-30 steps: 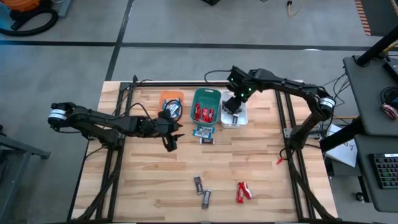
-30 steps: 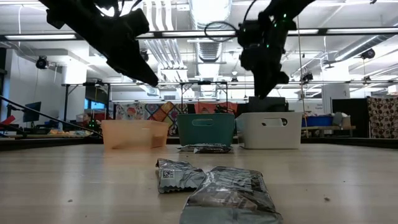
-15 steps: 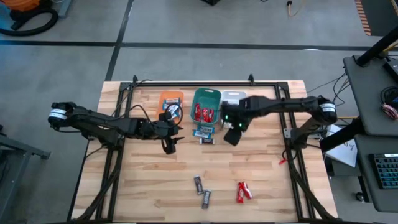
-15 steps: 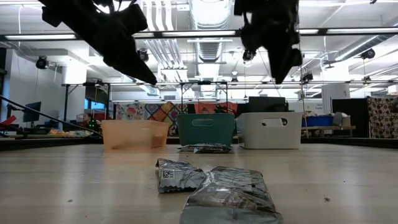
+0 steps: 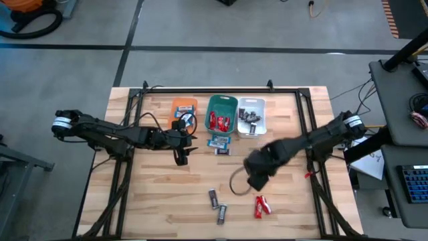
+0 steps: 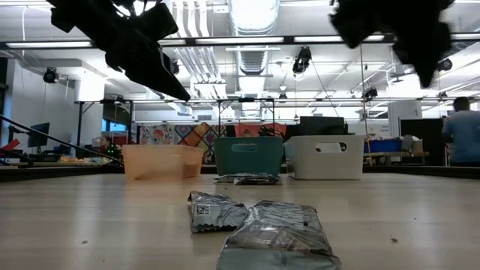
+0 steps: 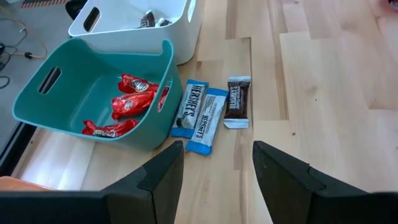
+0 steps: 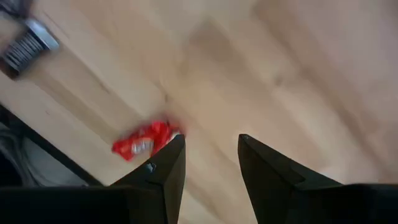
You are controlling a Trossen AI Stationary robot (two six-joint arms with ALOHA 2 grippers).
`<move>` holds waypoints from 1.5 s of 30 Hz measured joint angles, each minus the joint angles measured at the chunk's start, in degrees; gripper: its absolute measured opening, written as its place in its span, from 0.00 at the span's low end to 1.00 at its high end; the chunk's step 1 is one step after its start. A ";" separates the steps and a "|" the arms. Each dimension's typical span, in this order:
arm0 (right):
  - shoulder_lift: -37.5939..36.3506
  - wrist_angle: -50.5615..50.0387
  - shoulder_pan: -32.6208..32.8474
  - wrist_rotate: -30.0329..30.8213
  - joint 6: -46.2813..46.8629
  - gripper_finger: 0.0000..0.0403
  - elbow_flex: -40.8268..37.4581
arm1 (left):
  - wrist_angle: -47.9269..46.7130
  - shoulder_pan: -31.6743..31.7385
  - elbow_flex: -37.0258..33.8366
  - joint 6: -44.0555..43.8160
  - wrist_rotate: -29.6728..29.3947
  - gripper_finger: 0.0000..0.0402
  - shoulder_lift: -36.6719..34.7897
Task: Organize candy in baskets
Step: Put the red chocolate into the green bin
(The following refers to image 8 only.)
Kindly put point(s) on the dark silver chocolate bar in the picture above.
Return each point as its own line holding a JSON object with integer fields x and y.
{"x": 26, "y": 46}

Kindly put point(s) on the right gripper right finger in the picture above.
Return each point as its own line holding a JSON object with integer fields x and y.
{"x": 280, "y": 199}

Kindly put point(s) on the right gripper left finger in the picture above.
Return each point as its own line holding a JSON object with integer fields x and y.
{"x": 161, "y": 193}

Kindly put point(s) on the red KitKat bar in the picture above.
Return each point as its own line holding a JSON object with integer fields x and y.
{"x": 144, "y": 141}

